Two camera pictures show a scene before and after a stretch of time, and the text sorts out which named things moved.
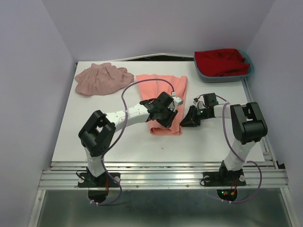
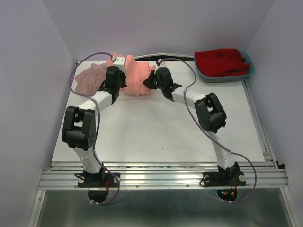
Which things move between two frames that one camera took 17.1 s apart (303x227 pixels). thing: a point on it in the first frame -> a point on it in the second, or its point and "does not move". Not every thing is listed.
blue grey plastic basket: (227, 79) does not move
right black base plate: (224, 178) does not move
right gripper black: (190, 120) -> (148, 81)
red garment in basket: (220, 62) does not move
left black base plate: (86, 180) does not move
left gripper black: (167, 122) -> (122, 75)
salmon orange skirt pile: (150, 89) -> (136, 72)
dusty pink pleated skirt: (102, 78) does not move
